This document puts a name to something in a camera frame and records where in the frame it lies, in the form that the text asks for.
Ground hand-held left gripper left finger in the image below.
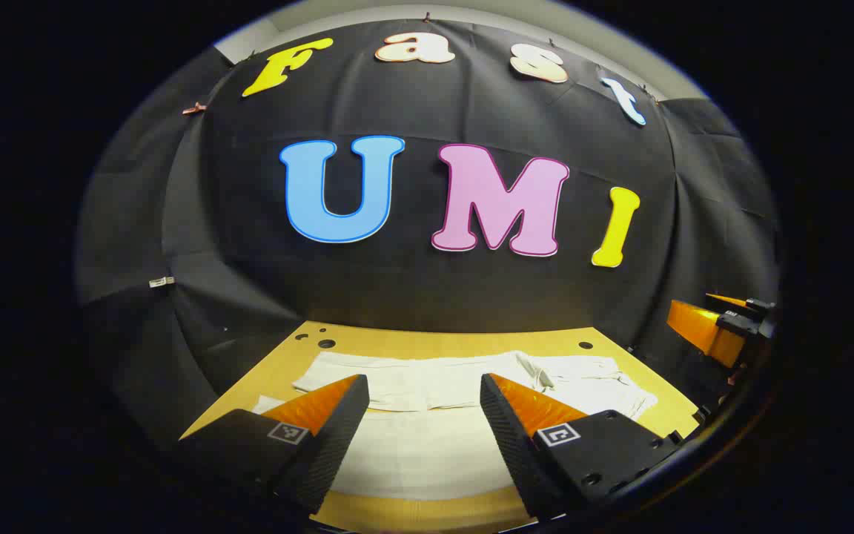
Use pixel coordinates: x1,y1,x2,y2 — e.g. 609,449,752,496
179,374,371,515

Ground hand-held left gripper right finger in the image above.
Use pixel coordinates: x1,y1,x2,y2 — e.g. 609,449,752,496
480,373,683,520

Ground white jeans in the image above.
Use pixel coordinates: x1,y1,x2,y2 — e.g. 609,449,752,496
253,350,659,501

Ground black backdrop cloth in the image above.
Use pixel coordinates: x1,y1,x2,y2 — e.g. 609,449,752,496
75,19,780,446

